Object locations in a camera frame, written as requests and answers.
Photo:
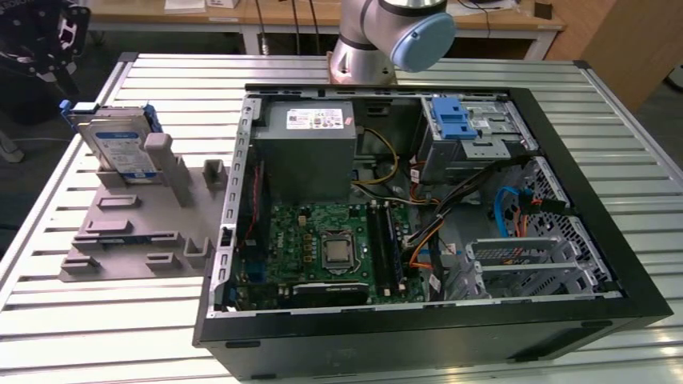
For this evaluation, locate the grey parts rack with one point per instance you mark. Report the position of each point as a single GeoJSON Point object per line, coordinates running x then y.
{"type": "Point", "coordinates": [149, 224]}

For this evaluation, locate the black office chair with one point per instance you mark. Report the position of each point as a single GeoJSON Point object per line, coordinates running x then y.
{"type": "Point", "coordinates": [27, 104]}

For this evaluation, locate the blue plastic latch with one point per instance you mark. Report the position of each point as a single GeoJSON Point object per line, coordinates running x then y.
{"type": "Point", "coordinates": [451, 116]}

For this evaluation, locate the black RAM slot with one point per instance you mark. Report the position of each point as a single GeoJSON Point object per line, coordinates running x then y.
{"type": "Point", "coordinates": [378, 240]}

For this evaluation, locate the black graphics card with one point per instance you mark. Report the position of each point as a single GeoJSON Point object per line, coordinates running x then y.
{"type": "Point", "coordinates": [331, 294]}

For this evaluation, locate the metal optical drive cage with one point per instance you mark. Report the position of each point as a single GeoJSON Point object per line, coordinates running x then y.
{"type": "Point", "coordinates": [480, 150]}

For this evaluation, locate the white paper box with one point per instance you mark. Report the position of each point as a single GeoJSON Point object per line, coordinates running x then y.
{"type": "Point", "coordinates": [184, 5]}

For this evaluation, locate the hard disk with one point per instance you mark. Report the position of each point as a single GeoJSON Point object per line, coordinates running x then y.
{"type": "Point", "coordinates": [120, 156]}

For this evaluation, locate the white labelled box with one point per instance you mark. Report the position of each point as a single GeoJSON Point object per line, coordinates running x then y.
{"type": "Point", "coordinates": [222, 3]}

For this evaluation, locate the black PC case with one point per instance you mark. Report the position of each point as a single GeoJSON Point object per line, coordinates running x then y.
{"type": "Point", "coordinates": [374, 344]}

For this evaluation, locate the small dark box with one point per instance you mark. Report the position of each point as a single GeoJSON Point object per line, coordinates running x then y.
{"type": "Point", "coordinates": [543, 10]}

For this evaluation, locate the RAM stick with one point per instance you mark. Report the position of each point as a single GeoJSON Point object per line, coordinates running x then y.
{"type": "Point", "coordinates": [125, 239]}

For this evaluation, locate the wooden desk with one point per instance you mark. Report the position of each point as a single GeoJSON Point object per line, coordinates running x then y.
{"type": "Point", "coordinates": [288, 16]}

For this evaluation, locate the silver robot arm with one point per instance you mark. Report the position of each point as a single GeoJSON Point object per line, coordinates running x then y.
{"type": "Point", "coordinates": [363, 60]}

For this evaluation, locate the metal disk bay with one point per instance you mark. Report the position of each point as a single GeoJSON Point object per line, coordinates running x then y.
{"type": "Point", "coordinates": [534, 269]}

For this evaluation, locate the grey power supply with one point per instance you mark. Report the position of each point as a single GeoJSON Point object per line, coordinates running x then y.
{"type": "Point", "coordinates": [304, 168]}

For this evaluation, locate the CPU socket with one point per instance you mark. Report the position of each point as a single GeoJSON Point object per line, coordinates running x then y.
{"type": "Point", "coordinates": [342, 272]}

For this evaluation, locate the grey metal foot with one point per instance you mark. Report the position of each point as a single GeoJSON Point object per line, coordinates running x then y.
{"type": "Point", "coordinates": [12, 154]}

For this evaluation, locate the green motherboard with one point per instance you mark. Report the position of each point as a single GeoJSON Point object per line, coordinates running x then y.
{"type": "Point", "coordinates": [294, 276]}

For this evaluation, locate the silver CPU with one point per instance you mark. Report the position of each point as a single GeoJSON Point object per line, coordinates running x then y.
{"type": "Point", "coordinates": [339, 253]}

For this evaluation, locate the wooden cabinet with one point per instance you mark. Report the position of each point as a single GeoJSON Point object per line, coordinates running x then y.
{"type": "Point", "coordinates": [630, 48]}

